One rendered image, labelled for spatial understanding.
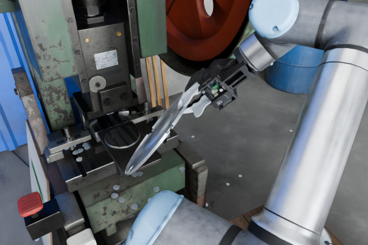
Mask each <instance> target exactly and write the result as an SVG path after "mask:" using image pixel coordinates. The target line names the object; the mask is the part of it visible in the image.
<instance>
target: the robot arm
mask: <svg viewBox="0 0 368 245"><path fill-rule="evenodd" d="M249 20H250V23H251V25H252V27H253V28H254V29H255V32H253V33H252V34H251V35H249V36H248V37H247V38H246V39H245V40H243V41H242V42H241V43H240V44H239V46H238V47H237V48H236V49H234V50H233V53H234V55H235V57H236V59H215V60H214V61H213V62H212V63H211V64H210V66H209V67H208V68H206V69H205V68H202V69H201V70H200V71H198V72H196V73H195V74H193V75H192V76H191V78H190V80H189V81H188V83H187V85H186V87H185V89H184V91H183V93H182V95H181V98H180V100H179V103H178V108H177V110H180V109H181V108H182V107H185V106H186V105H188V106H187V108H186V109H185V111H184V113H183V114H185V113H192V112H193V113H194V116H195V117H199V116H200V115H201V114H202V113H203V110H204V108H205V107H206V106H208V105H213V106H214V107H215V108H218V110H219V112H220V111H221V110H223V109H225V108H226V107H227V106H228V105H230V104H231V103H233V102H234V101H235V100H237V99H238V95H237V88H236V87H237V86H238V85H240V84H241V83H242V82H244V81H245V80H247V79H249V80H251V79H253V78H254V77H255V75H256V74H257V73H258V72H259V71H262V70H264V69H265V68H267V67H268V66H271V65H273V62H274V61H276V60H277V59H279V58H280V57H282V56H283V55H284V54H286V53H287V52H288V51H290V50H291V49H292V48H294V47H295V46H296V45H301V46H307V47H310V48H315V49H320V50H324V53H323V56H322V58H321V61H320V64H319V66H318V69H317V71H316V74H315V76H314V79H313V82H312V84H311V86H310V89H309V92H308V95H307V97H306V100H305V102H304V105H303V107H302V110H301V112H300V116H299V117H298V120H297V123H296V126H295V128H294V131H293V133H292V136H291V138H290V141H289V144H288V146H287V149H286V151H285V154H284V157H283V159H282V161H281V164H280V167H279V169H278V172H277V175H276V177H275V180H274V182H273V185H272V188H271V190H270V192H269V195H268V198H267V201H266V203H265V206H264V208H263V211H262V212H261V213H260V214H257V215H255V216H252V217H251V220H250V222H249V225H248V228H247V230H246V231H245V230H244V229H242V228H240V227H238V226H236V225H234V224H233V223H231V222H229V221H227V220H225V219H223V218H221V217H219V216H218V215H216V214H214V213H212V212H211V211H209V210H207V209H205V208H203V207H201V206H199V205H197V204H196V203H194V202H192V201H190V200H188V199H186V198H184V196H183V195H179V194H176V193H174V192H172V191H170V190H164V191H161V192H160V193H158V194H156V195H155V196H154V197H152V198H151V199H150V200H149V202H148V203H147V204H146V205H145V206H144V208H143V209H142V211H141V212H140V214H139V215H138V216H137V218H136V220H135V221H134V223H133V225H132V227H131V229H130V232H129V234H128V237H127V240H126V245H321V244H320V236H321V233H322V231H323V228H324V225H325V222H326V219H327V216H328V214H329V211H330V208H331V205H332V202H333V200H334V197H335V193H336V190H337V188H338V185H339V182H340V179H341V176H342V173H343V170H344V167H345V165H346V162H347V159H348V156H349V153H350V150H351V147H352V144H353V142H354V139H355V135H356V133H357V130H358V127H359V124H360V121H361V118H362V115H363V113H364V110H365V107H366V104H367V100H368V4H364V3H354V2H345V1H336V0H252V2H251V4H250V6H249ZM199 93H202V94H201V96H200V97H199V98H198V99H197V100H194V101H193V102H192V103H191V104H189V103H190V101H191V99H192V97H193V96H194V95H198V94H199ZM230 99H232V101H230V103H228V104H226V105H225V106H223V104H224V103H226V102H227V101H229V100H230Z"/></svg>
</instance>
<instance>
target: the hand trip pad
mask: <svg viewBox="0 0 368 245"><path fill-rule="evenodd" d="M42 208H43V202H42V199H41V196H40V194H39V193H38V192H32V193H30V194H28V195H25V196H23V197H21V198H19V199H18V209H19V213H20V215H21V216H22V217H27V216H29V215H31V214H35V213H36V212H38V211H40V210H41V209H42Z"/></svg>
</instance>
